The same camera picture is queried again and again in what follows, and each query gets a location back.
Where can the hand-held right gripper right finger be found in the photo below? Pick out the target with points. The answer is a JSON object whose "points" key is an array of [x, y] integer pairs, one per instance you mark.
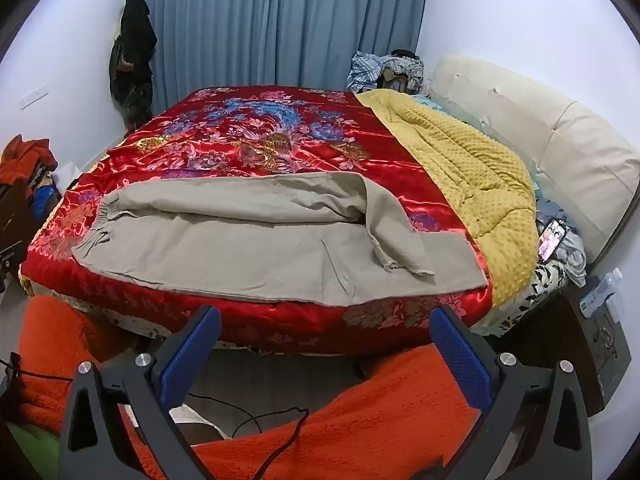
{"points": [[460, 355]]}

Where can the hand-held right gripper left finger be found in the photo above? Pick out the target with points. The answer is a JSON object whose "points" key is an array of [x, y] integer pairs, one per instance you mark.
{"points": [[186, 360]]}

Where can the beige pants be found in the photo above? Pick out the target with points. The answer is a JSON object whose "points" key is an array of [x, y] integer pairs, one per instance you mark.
{"points": [[260, 240]]}

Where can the orange fleece clothing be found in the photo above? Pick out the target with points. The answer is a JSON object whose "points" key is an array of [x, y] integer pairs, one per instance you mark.
{"points": [[380, 425]]}

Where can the dark wooden nightstand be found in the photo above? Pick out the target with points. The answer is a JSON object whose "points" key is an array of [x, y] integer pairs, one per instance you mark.
{"points": [[595, 345]]}

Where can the smartphone with lit screen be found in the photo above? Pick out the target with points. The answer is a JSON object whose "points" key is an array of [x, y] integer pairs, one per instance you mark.
{"points": [[552, 240]]}

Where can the plastic water bottle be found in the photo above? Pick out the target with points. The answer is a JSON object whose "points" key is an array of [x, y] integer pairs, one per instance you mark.
{"points": [[600, 294]]}

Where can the yellow dotted blanket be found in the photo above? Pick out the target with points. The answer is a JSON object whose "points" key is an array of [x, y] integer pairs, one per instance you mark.
{"points": [[470, 160]]}

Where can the dark chair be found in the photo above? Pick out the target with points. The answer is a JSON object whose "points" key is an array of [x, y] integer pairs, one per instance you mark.
{"points": [[15, 230]]}

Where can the red floral satin bedspread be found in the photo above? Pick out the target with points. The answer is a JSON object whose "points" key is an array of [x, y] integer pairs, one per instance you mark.
{"points": [[270, 140]]}

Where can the cream padded headboard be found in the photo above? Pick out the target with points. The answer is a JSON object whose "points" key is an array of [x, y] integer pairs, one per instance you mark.
{"points": [[550, 130]]}

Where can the pile of orange clothes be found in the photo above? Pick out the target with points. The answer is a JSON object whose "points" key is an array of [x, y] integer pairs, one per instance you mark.
{"points": [[27, 160]]}

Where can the pile of plaid clothes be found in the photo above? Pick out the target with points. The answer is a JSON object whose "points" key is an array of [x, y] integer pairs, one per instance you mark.
{"points": [[385, 71]]}

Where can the dark hanging clothes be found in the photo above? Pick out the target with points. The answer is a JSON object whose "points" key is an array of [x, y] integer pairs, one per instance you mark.
{"points": [[132, 55]]}

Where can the blue-grey curtain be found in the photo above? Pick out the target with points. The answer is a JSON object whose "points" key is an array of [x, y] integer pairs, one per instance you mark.
{"points": [[280, 25]]}

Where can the white wall switch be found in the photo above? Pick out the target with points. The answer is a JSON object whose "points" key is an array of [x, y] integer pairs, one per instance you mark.
{"points": [[34, 97]]}

